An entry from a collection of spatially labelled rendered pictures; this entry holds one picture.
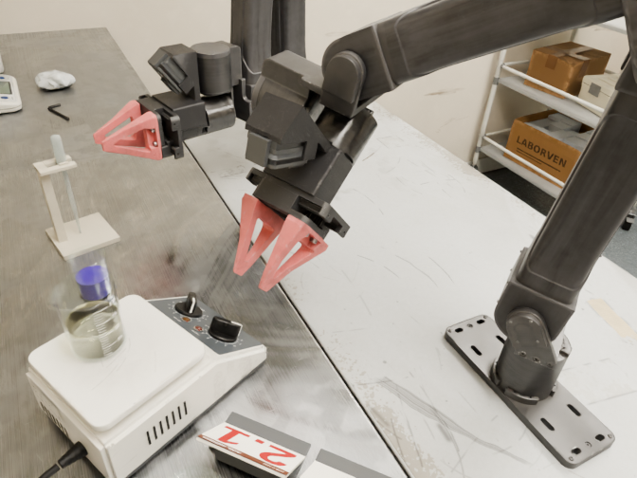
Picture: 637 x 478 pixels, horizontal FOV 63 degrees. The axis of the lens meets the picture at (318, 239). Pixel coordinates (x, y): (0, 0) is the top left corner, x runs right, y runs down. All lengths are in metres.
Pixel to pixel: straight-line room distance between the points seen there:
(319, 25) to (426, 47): 1.68
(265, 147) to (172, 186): 0.51
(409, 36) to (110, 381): 0.39
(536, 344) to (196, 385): 0.33
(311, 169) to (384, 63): 0.11
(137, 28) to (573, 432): 1.68
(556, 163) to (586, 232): 2.14
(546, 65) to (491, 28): 2.19
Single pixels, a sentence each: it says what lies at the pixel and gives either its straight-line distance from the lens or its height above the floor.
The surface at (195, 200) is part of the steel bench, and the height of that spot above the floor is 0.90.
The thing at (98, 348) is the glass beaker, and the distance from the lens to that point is 0.52.
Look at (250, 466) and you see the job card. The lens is 0.53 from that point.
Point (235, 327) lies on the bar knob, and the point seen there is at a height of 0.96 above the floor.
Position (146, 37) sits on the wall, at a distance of 1.92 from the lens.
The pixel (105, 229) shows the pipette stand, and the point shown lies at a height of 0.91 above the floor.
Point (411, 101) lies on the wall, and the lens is 2.51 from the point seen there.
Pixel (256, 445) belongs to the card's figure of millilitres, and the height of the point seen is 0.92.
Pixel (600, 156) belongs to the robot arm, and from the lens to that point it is 0.47.
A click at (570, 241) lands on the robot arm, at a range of 0.51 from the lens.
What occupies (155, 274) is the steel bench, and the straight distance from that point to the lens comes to 0.75.
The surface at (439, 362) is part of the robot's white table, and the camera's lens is 0.65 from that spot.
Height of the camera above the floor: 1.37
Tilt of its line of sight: 36 degrees down
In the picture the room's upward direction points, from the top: 4 degrees clockwise
